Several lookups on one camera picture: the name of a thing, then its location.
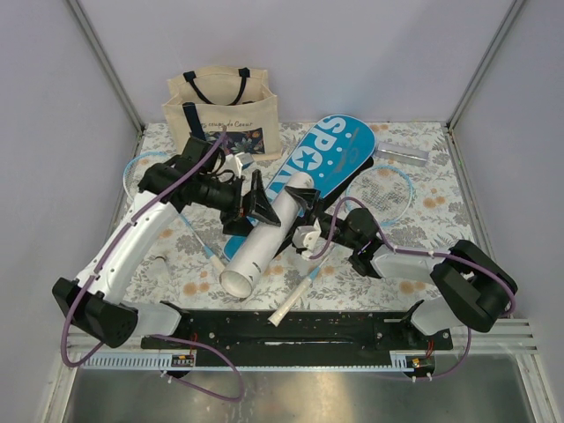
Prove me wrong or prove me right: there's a white slotted cable duct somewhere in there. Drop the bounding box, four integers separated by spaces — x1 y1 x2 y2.
83 352 197 371

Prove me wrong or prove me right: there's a white shuttlecock tube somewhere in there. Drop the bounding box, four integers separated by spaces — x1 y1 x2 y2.
219 172 314 299

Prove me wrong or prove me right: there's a left aluminium frame post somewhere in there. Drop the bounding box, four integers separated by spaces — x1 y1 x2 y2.
64 0 145 135

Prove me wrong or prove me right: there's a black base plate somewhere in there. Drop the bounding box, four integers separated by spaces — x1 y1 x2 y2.
141 309 453 368

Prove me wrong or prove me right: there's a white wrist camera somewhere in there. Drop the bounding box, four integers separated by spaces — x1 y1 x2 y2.
292 221 322 259
234 152 255 177

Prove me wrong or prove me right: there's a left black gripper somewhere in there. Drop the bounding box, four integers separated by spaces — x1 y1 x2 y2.
198 170 281 238

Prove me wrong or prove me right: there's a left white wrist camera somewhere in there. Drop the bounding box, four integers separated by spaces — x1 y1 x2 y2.
234 152 255 177

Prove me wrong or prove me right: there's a beige canvas tote bag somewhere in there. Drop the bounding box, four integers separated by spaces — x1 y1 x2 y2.
162 66 282 161

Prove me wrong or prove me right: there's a right blue badminton racket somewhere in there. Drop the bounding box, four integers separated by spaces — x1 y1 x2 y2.
269 165 414 326

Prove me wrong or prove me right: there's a left blue badminton racket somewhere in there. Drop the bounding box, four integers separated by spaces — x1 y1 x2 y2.
122 151 225 272

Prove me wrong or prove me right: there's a blue badminton racket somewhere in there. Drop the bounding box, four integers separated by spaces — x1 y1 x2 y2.
122 151 225 272
269 165 414 326

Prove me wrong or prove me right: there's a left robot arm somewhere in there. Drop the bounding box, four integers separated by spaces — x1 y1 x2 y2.
52 135 281 348

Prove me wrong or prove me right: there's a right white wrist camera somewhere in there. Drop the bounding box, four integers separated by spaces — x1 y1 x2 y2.
292 221 322 259

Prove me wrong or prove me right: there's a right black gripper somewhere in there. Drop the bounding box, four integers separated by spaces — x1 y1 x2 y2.
278 185 360 250

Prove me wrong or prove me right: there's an aluminium frame post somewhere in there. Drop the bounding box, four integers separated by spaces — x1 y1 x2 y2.
445 0 528 130
64 0 145 135

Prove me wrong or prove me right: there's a blue sport racket cover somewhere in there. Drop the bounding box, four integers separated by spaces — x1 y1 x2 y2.
224 115 376 264

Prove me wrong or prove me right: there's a right aluminium frame post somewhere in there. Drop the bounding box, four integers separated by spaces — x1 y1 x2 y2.
445 0 528 130

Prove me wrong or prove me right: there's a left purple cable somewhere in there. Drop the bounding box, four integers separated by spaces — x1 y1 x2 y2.
59 129 246 404

